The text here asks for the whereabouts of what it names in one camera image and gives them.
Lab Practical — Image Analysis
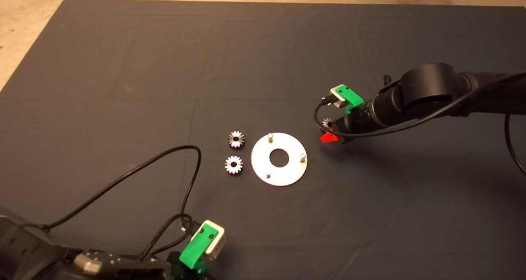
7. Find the braided black left gripper cable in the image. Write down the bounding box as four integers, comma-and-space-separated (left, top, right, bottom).
140, 213, 194, 261

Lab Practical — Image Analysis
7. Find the smooth black camera cable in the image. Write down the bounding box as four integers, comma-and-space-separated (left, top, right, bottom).
43, 145, 202, 232
314, 71, 526, 174

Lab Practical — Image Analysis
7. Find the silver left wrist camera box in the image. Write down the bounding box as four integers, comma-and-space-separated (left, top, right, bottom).
196, 220, 227, 261

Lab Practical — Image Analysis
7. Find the smooth black right camera cable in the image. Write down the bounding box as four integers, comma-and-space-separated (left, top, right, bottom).
314, 71, 526, 174

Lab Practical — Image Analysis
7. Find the round metal carrier plate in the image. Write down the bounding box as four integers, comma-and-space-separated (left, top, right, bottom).
251, 133, 308, 187

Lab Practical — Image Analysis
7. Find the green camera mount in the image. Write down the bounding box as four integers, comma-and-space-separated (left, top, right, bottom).
179, 227, 218, 273
335, 86, 365, 115

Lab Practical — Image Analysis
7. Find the small steel planetary gear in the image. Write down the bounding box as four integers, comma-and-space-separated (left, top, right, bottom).
228, 131, 246, 149
225, 156, 244, 175

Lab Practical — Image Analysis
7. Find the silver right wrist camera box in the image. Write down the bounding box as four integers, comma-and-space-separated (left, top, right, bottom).
330, 85, 350, 109

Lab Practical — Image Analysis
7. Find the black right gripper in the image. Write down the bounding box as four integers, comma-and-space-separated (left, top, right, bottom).
321, 106, 370, 144

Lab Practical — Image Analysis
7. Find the green right camera mount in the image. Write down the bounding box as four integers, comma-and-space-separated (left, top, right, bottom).
335, 86, 365, 115

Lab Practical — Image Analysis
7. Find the smooth black left camera cable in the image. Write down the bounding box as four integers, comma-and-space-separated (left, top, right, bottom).
43, 145, 202, 232

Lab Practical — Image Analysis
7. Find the green left camera mount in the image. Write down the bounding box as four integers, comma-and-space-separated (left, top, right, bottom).
179, 227, 218, 273

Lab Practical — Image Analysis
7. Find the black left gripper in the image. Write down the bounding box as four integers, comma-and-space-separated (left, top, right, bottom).
166, 251, 214, 280

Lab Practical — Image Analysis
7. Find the dark grey table cloth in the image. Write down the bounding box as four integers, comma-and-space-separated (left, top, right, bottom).
0, 0, 526, 280

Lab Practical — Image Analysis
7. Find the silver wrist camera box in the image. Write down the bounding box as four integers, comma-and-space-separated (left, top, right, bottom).
196, 220, 227, 261
330, 85, 350, 109

